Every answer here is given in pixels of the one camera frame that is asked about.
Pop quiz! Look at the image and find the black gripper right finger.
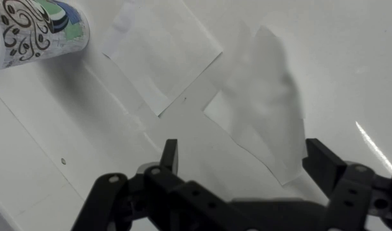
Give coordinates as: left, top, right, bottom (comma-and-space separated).
303, 137, 392, 231

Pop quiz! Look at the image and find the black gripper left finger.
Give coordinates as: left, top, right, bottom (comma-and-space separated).
71, 137, 266, 231

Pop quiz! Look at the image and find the white paper napkin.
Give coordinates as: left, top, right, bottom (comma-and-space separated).
100, 0, 226, 118
203, 24, 309, 186

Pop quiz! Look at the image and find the patterned paper coffee cup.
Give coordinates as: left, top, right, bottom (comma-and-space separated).
0, 0, 93, 74

